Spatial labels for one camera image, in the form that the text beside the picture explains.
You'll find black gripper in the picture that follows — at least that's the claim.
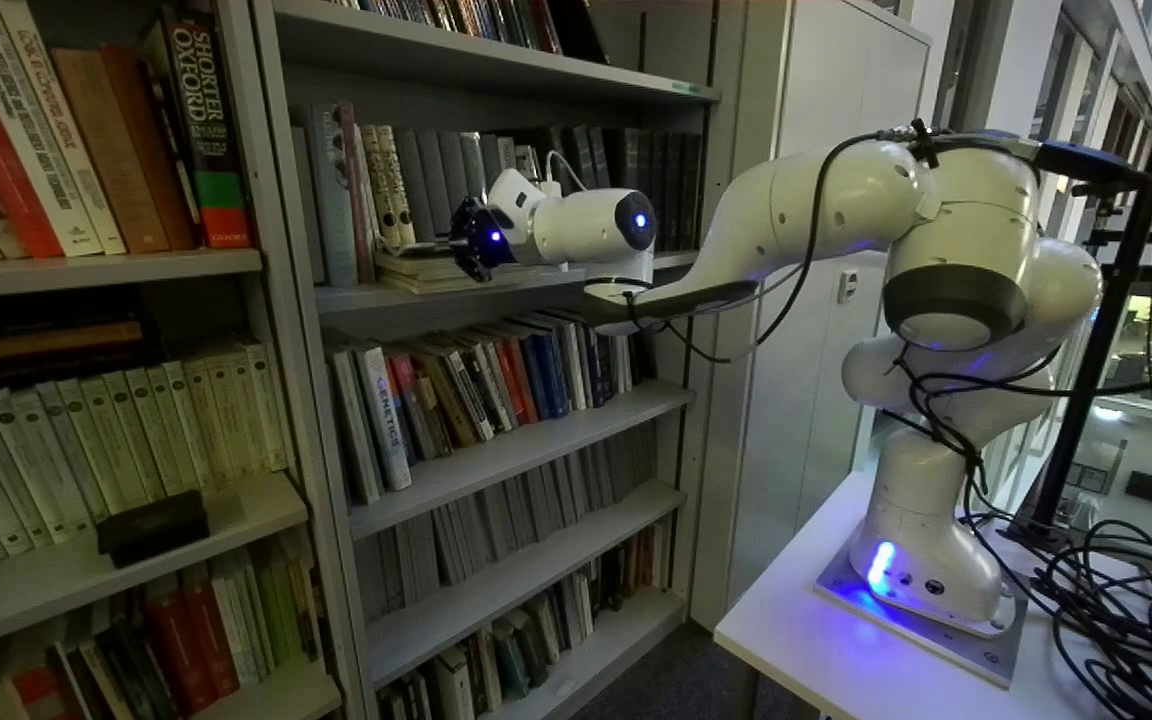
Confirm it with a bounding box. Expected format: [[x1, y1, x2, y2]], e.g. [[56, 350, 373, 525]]
[[450, 201, 512, 280]]

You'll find grey hardcover book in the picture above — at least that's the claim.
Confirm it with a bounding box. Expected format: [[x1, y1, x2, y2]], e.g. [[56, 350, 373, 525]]
[[380, 240, 465, 264]]

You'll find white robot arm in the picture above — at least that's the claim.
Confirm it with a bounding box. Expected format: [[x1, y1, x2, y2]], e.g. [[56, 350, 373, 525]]
[[450, 133, 1103, 636]]

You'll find pile of flat books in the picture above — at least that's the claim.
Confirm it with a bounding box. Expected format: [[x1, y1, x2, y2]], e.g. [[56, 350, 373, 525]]
[[375, 257, 471, 298]]

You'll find brown hardcover book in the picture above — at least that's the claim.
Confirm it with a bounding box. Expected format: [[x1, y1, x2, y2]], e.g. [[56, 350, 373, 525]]
[[50, 48, 193, 257]]

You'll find grey metal bookshelf right unit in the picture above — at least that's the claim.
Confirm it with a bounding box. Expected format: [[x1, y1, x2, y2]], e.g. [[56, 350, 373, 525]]
[[252, 0, 711, 720]]

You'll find grey metal bookshelf unit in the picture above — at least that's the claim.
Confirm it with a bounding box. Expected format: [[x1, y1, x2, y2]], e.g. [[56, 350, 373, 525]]
[[0, 0, 342, 720], [252, 0, 711, 720]]

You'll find grey metal bookshelf left unit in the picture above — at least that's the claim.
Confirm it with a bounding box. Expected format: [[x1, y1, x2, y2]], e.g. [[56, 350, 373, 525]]
[[0, 0, 342, 720]]

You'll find black box on shelf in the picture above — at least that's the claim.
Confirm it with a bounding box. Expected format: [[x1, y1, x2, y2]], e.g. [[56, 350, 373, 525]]
[[94, 492, 206, 569]]

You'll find white robot table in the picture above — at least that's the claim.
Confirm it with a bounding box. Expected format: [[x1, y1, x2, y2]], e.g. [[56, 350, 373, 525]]
[[711, 465, 1152, 720]]

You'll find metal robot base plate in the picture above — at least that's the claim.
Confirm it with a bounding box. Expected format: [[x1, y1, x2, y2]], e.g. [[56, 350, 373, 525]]
[[816, 544, 1029, 688]]

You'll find black cable bundle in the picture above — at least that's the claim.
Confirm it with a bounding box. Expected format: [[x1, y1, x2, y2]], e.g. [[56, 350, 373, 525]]
[[958, 503, 1152, 720]]

